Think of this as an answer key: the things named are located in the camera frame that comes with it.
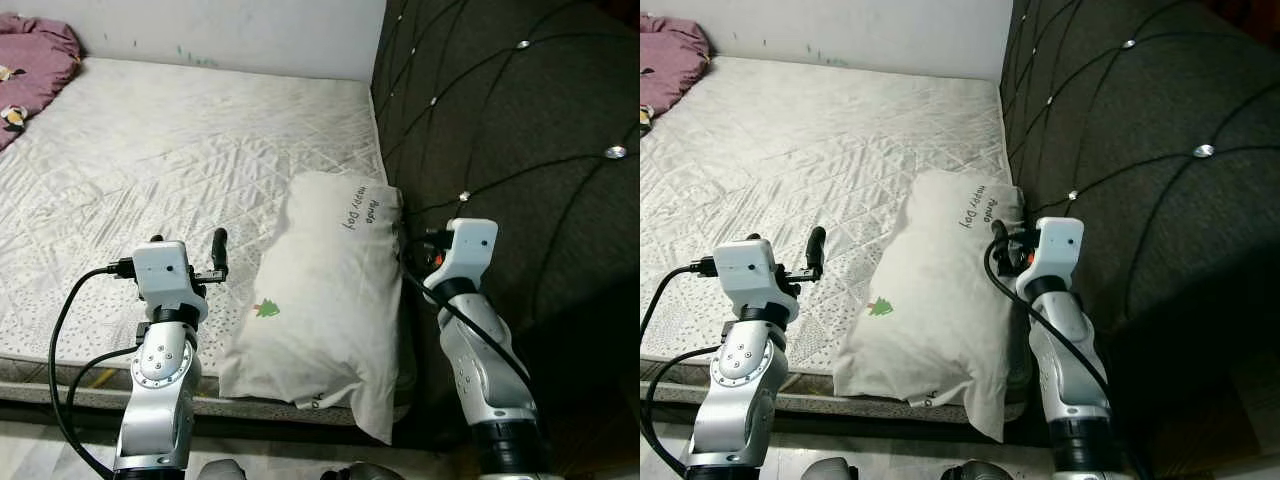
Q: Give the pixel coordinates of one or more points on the silver robot leg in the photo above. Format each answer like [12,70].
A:
[362,472]
[975,471]
[830,470]
[222,470]

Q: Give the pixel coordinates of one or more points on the silver robot left leg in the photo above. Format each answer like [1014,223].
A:
[222,470]
[830,470]

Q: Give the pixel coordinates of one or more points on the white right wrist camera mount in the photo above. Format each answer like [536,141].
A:
[1058,245]
[468,245]

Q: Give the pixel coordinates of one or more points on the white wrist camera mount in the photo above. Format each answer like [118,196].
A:
[745,270]
[160,272]
[468,245]
[1058,245]

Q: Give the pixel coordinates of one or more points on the white pillow green tree print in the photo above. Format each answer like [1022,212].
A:
[940,300]
[330,300]

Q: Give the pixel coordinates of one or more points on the purple cartoon print blanket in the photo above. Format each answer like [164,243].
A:
[35,65]
[670,60]

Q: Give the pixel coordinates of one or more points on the grey upholstered bed base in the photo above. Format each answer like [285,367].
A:
[120,392]
[665,388]

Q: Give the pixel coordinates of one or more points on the black tufted studded headboard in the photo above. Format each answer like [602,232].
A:
[1150,200]
[520,150]

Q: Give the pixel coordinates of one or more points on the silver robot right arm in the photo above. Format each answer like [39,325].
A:
[480,370]
[1070,360]

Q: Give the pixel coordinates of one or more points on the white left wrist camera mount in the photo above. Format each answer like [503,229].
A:
[745,270]
[160,272]

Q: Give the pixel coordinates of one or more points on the white quilted mattress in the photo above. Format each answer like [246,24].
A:
[150,150]
[800,150]

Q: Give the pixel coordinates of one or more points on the silver robot right leg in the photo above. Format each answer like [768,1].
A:
[975,471]
[362,472]

